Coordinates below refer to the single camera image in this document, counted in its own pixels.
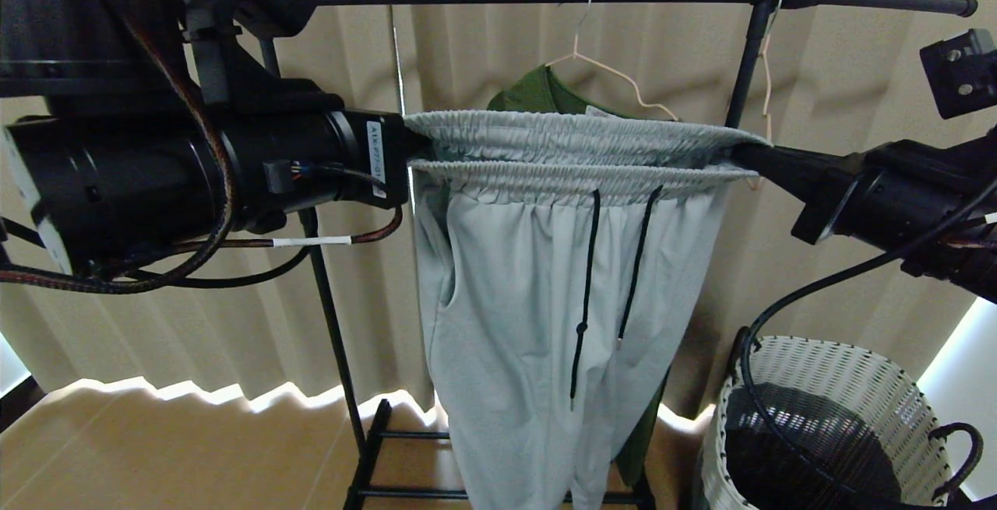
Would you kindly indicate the pale grey shorts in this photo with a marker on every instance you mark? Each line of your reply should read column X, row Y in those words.
column 506, row 300

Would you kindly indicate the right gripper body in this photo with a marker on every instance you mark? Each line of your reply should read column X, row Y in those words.
column 919, row 198

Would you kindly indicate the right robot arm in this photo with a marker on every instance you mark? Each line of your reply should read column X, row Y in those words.
column 966, row 276

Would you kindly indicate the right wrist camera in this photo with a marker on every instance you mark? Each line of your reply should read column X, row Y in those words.
column 962, row 74

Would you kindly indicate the pink clothes hanger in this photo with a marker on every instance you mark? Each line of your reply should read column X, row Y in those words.
column 766, row 82
column 576, row 43

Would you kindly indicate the beige curtain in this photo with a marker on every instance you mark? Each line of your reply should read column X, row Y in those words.
column 857, row 66

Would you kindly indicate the white laundry basket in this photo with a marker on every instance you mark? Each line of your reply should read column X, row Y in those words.
column 841, row 362

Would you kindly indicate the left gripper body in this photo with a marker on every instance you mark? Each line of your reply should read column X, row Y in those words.
column 156, row 175

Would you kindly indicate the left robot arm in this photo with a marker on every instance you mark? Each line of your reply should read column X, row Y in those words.
column 78, row 19

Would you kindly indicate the green long-sleeved shirt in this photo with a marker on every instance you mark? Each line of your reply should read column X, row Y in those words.
column 537, row 93

